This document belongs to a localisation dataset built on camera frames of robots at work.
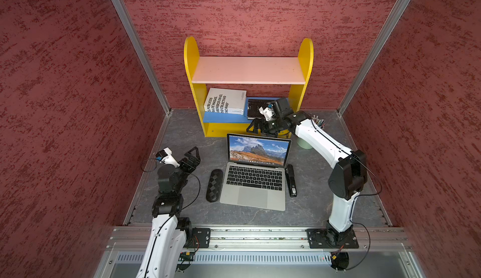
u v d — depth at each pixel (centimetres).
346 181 48
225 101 100
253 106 102
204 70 82
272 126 74
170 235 52
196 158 71
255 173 92
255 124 76
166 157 68
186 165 68
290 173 89
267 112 80
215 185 85
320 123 95
